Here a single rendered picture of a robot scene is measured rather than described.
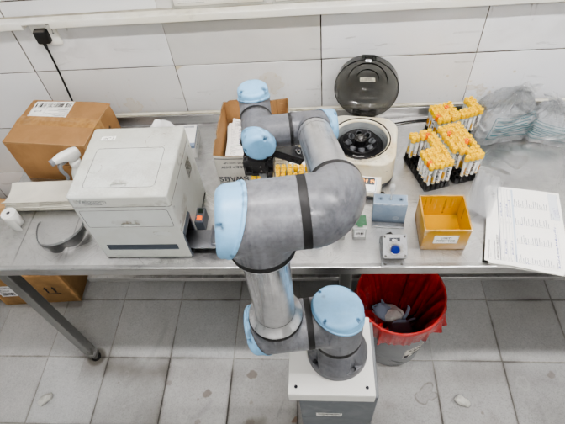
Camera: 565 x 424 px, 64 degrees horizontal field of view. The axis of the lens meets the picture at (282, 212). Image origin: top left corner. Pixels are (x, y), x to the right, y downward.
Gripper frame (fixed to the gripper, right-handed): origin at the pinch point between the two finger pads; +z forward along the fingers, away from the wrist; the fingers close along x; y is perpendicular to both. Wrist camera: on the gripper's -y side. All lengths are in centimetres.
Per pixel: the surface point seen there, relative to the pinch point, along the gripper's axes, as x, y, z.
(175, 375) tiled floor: 21, 54, 105
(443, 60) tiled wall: -51, -56, -5
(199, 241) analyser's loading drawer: 9.6, 24.0, 13.8
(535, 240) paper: 9, -76, 16
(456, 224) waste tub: 2, -55, 17
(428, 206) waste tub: -1.5, -46.6, 12.7
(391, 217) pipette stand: 1.5, -35.2, 14.1
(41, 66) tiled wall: -51, 86, -10
